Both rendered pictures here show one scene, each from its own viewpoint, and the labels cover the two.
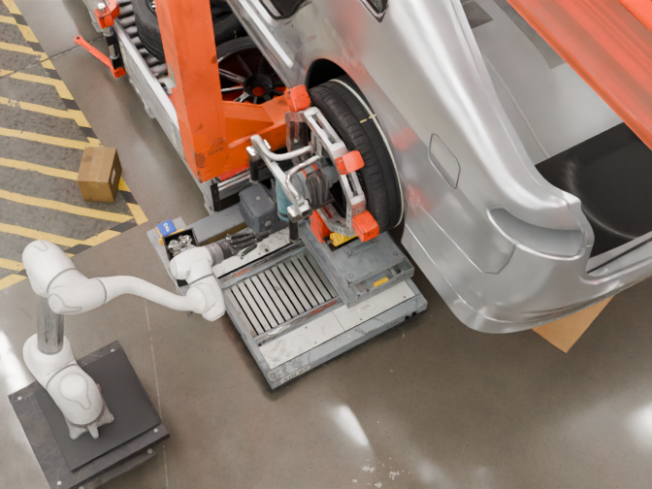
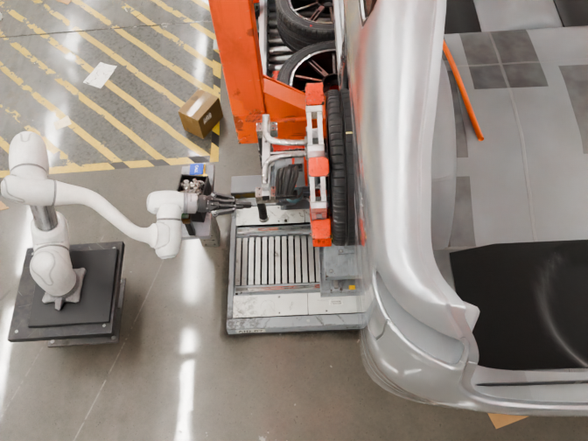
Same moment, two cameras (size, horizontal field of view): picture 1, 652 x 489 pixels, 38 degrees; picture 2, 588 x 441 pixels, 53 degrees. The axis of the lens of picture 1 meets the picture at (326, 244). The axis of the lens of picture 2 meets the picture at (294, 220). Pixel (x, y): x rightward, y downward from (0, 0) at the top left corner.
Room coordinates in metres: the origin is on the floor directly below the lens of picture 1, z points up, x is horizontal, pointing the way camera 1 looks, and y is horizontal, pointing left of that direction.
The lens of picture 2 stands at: (1.01, -0.75, 2.90)
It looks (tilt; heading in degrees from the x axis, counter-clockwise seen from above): 58 degrees down; 35
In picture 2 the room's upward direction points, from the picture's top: 6 degrees counter-clockwise
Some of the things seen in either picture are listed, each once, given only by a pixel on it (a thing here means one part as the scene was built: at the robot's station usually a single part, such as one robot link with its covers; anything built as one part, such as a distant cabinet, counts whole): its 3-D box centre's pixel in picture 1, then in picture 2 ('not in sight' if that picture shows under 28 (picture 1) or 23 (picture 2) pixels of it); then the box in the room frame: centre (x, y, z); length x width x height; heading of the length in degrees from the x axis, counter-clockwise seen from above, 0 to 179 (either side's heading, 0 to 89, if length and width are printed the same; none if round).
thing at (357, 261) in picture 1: (355, 226); (353, 230); (2.41, -0.13, 0.32); 0.40 x 0.30 x 0.28; 31
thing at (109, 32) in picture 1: (111, 41); (256, 16); (3.60, 1.16, 0.30); 0.09 x 0.05 x 0.50; 31
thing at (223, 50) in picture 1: (259, 98); (334, 94); (3.13, 0.34, 0.39); 0.66 x 0.66 x 0.24
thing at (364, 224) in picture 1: (365, 226); (321, 233); (2.06, -0.15, 0.85); 0.09 x 0.08 x 0.07; 31
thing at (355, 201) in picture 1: (323, 171); (316, 169); (2.33, 0.01, 0.85); 0.54 x 0.07 x 0.54; 31
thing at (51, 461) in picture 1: (94, 428); (78, 300); (1.49, 0.97, 0.15); 0.50 x 0.50 x 0.30; 32
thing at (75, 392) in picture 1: (76, 394); (51, 269); (1.49, 0.97, 0.49); 0.18 x 0.16 x 0.22; 43
